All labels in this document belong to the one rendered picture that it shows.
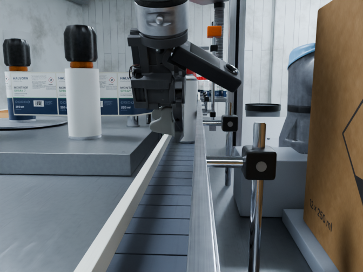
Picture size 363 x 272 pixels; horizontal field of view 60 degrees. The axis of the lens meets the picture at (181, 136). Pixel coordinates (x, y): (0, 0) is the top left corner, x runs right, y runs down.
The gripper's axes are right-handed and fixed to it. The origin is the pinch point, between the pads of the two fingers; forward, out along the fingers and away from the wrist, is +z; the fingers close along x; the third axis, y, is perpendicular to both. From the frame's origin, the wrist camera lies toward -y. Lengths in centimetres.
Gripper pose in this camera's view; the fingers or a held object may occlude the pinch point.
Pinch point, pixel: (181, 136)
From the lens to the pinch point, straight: 58.7
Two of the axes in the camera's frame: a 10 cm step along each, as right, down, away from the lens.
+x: -0.4, 6.4, -7.7
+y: -10.0, -0.1, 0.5
